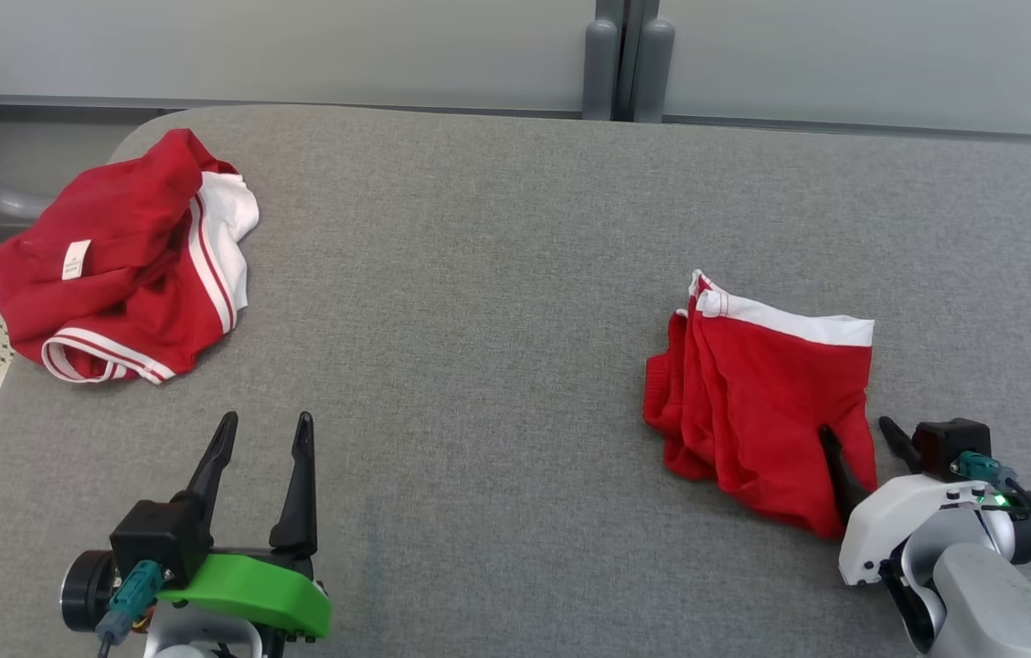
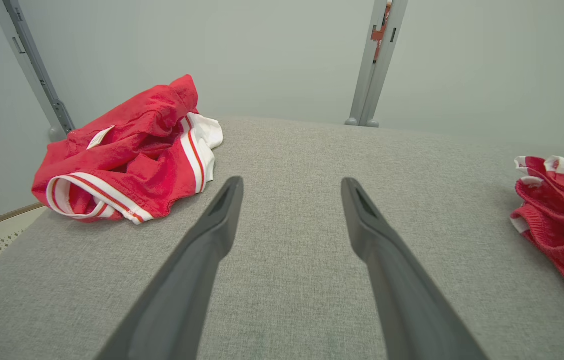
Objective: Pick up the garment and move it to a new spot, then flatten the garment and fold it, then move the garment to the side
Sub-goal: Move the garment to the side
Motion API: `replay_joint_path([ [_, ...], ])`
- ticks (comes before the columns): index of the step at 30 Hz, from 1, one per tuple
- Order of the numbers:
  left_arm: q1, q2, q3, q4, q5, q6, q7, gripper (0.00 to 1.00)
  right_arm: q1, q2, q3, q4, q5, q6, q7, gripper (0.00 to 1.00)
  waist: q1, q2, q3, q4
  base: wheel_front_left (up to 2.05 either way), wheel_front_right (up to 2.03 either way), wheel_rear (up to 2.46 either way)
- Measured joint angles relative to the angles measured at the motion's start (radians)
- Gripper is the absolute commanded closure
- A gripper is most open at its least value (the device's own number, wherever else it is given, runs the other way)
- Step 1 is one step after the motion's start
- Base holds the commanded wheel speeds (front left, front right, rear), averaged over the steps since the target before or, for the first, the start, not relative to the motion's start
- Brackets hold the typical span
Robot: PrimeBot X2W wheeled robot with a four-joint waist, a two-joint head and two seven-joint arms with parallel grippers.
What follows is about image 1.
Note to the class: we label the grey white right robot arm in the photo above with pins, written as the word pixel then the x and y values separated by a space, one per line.
pixel 982 603

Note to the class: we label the red shorts white trim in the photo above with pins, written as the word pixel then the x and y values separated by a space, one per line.
pixel 762 402

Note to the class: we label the grey partition post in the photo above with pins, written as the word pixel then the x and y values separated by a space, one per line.
pixel 600 64
pixel 653 64

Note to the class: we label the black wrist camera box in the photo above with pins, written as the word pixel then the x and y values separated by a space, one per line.
pixel 950 448
pixel 154 539

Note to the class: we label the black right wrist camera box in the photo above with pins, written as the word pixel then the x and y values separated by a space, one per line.
pixel 950 448

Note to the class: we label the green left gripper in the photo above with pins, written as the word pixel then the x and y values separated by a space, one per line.
pixel 250 585

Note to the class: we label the red white basketball jersey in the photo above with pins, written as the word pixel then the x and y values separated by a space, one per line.
pixel 122 274

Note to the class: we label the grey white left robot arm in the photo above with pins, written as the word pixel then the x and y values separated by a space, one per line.
pixel 196 635

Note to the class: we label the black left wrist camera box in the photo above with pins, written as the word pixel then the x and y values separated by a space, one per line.
pixel 154 539

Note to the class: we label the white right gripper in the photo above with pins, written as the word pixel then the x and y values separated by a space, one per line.
pixel 881 530

